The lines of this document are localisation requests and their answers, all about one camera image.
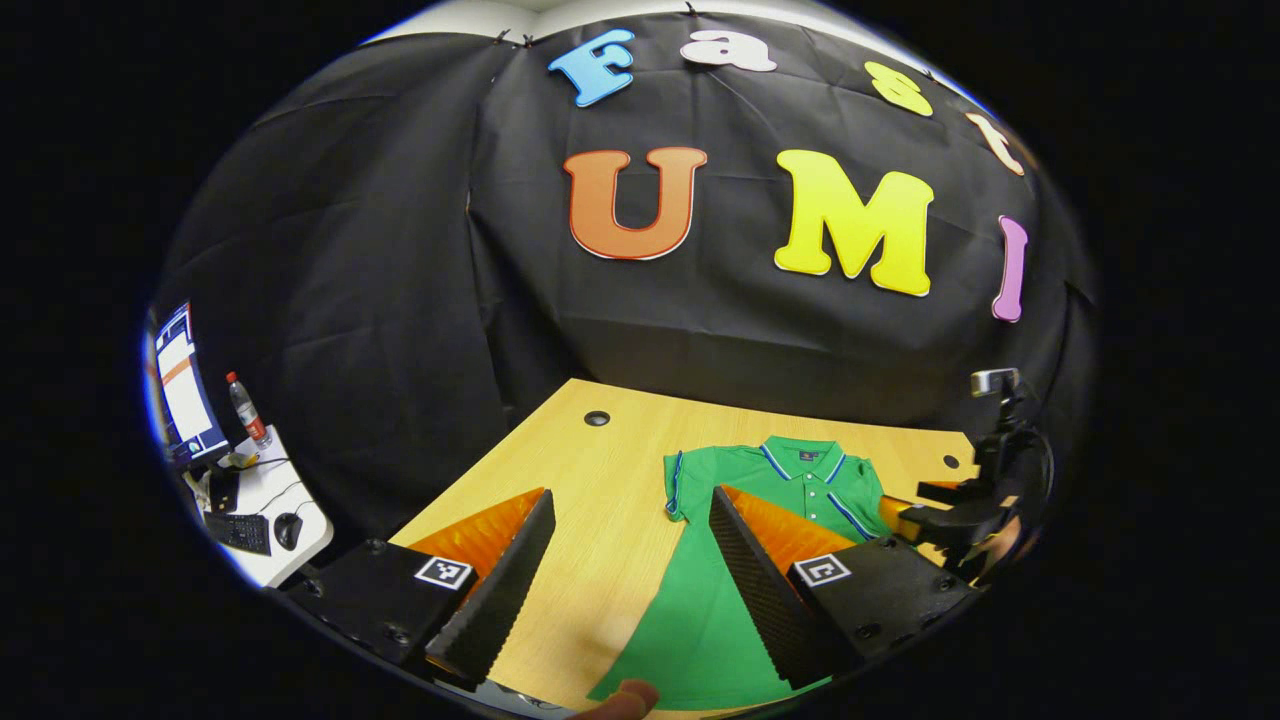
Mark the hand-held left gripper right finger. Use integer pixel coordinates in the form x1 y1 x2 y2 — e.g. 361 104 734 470
708 485 986 693

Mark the computer monitor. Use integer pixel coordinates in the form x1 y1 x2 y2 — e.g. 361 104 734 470
150 303 233 469

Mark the black backdrop cloth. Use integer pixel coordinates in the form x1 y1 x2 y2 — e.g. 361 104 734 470
150 10 1096 546

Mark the clear bottle with red cap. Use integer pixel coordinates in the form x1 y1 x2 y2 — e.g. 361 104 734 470
225 372 273 449

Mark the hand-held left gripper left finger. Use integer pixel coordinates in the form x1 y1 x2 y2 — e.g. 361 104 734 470
280 487 557 691

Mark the black keyboard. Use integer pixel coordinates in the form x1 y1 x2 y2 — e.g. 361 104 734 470
203 512 273 557

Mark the white side desk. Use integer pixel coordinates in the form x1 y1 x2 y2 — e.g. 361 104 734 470
185 425 336 589

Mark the green T-shirt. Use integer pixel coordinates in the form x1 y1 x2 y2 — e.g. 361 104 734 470
587 435 891 713

